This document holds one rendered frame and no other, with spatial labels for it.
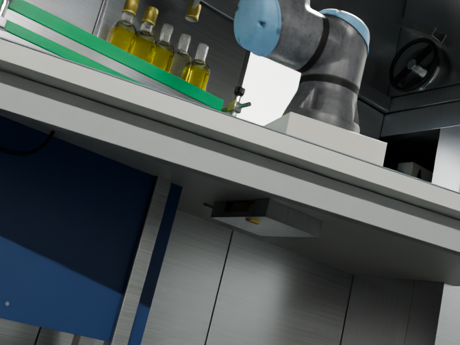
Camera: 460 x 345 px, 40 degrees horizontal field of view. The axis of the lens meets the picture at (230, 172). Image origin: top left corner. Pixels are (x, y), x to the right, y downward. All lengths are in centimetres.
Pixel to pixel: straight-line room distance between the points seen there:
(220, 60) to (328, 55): 80
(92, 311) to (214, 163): 51
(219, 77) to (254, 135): 90
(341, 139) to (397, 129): 127
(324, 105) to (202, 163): 25
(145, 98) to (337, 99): 36
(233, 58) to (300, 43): 84
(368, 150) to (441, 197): 16
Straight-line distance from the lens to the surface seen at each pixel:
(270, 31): 115
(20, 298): 139
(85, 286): 143
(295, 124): 112
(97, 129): 106
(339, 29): 123
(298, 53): 119
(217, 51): 197
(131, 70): 151
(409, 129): 237
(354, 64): 123
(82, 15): 182
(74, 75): 104
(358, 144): 117
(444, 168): 221
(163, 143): 107
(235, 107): 162
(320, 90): 119
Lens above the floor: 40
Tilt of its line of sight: 14 degrees up
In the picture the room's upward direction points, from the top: 14 degrees clockwise
